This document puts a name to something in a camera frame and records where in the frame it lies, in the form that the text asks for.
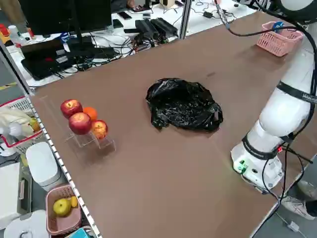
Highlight white plastic bottle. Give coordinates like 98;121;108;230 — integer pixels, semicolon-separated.
8;24;22;47

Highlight person's white shoe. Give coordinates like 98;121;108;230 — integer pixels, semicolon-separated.
281;195;315;220

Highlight white round lid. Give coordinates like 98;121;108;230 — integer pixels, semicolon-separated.
3;210;49;238

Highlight white cable adaptor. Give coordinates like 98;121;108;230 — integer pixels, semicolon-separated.
287;221;301;233

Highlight white basket with red rim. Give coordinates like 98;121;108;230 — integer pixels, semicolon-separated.
0;96;50;154

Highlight black cable with metal connector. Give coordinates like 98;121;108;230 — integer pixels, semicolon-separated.
214;0;305;37

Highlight perforated metal shelf rail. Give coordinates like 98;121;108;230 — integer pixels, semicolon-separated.
29;94;103;238

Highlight white box appliance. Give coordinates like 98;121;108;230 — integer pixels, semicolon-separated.
0;162;33;224

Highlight yellow-green fruit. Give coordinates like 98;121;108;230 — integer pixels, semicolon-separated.
53;198;72;218

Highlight black laptop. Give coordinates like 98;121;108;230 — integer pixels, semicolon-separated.
20;39;75;81

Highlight dark red apple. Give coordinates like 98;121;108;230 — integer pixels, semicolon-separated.
60;99;84;119
68;112;92;135

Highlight black plastic bag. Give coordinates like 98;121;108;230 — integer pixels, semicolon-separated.
145;78;224;134

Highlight red yellow-streaked apple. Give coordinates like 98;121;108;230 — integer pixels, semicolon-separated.
91;119;109;140

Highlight pink plastic basket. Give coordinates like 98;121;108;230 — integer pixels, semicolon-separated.
256;21;304;57

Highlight teal box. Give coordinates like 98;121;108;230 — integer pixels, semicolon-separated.
70;227;93;238

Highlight black computer monitor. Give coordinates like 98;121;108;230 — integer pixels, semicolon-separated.
19;0;112;52

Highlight aluminium frame post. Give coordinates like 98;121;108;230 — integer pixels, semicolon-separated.
178;0;194;40

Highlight dusty pink fruit basket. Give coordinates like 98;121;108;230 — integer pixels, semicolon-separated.
46;184;82;236

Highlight clear acrylic fruit stand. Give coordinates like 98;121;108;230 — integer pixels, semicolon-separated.
39;95;116;165

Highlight black power brick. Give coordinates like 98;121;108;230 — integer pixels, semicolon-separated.
135;19;159;39
150;17;178;37

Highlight orange fruit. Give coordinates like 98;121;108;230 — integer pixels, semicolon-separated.
83;107;99;122

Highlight white lidded bin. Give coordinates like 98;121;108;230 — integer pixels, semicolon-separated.
25;141;62;191

